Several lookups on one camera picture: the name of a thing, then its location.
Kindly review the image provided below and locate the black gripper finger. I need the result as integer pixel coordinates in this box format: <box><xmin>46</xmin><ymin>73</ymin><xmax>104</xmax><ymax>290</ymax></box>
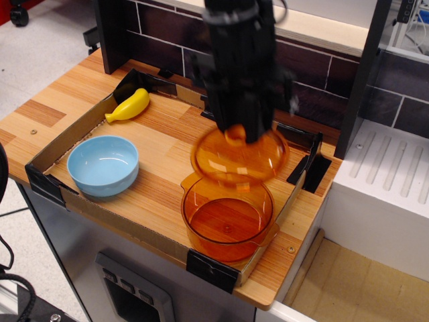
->
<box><xmin>208</xmin><ymin>91</ymin><xmax>241</xmax><ymax>131</ymax></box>
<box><xmin>243</xmin><ymin>97</ymin><xmax>273</xmax><ymax>144</ymax></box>

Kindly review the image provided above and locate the orange transparent pot lid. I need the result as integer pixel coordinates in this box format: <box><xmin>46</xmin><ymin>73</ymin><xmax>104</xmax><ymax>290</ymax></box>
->
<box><xmin>191</xmin><ymin>125</ymin><xmax>290</xmax><ymax>184</ymax></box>

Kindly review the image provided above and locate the black cable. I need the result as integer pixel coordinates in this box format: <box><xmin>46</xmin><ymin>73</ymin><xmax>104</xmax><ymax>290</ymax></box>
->
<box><xmin>0</xmin><ymin>207</ymin><xmax>37</xmax><ymax>322</ymax></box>

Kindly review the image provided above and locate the grey oven control panel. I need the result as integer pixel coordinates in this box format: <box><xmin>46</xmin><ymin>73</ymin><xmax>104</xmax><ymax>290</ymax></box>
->
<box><xmin>95</xmin><ymin>252</ymin><xmax>176</xmax><ymax>321</ymax></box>

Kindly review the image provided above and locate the black caster wheel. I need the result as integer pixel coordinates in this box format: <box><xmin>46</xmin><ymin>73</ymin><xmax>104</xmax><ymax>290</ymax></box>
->
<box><xmin>9</xmin><ymin>7</ymin><xmax>29</xmax><ymax>27</ymax></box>

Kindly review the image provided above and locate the yellow plastic banana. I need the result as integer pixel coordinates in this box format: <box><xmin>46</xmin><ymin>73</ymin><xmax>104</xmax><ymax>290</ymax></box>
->
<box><xmin>105</xmin><ymin>88</ymin><xmax>150</xmax><ymax>123</ymax></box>

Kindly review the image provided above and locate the cardboard fence with black tape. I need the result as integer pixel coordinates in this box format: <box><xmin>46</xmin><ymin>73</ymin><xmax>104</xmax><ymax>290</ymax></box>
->
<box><xmin>25</xmin><ymin>70</ymin><xmax>341</xmax><ymax>308</ymax></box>

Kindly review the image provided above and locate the orange transparent pot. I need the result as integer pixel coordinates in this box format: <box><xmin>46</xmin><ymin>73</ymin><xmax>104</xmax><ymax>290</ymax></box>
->
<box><xmin>181</xmin><ymin>173</ymin><xmax>280</xmax><ymax>263</ymax></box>

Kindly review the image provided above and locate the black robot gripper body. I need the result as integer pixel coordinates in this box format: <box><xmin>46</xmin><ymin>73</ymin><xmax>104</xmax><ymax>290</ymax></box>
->
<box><xmin>190</xmin><ymin>0</ymin><xmax>298</xmax><ymax>117</ymax></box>

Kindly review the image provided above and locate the dark grey upright post right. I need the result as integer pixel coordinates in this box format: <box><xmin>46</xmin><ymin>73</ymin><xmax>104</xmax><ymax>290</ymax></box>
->
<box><xmin>334</xmin><ymin>1</ymin><xmax>391</xmax><ymax>160</ymax></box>

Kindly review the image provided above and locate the light blue bowl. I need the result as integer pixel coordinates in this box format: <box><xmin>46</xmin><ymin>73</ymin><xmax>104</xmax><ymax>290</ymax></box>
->
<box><xmin>67</xmin><ymin>136</ymin><xmax>139</xmax><ymax>197</ymax></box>

